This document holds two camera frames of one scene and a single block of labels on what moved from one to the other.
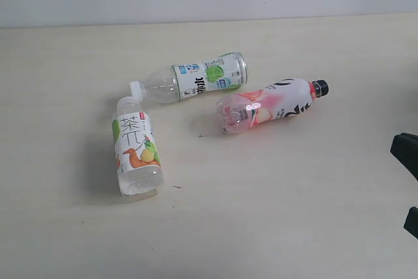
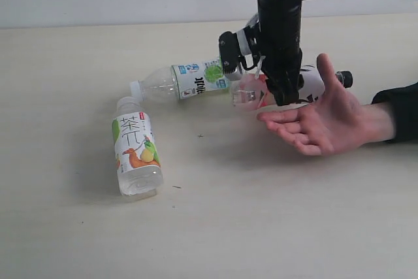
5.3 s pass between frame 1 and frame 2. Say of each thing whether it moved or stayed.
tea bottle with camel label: stayed
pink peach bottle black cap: moved
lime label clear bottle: stayed
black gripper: moved
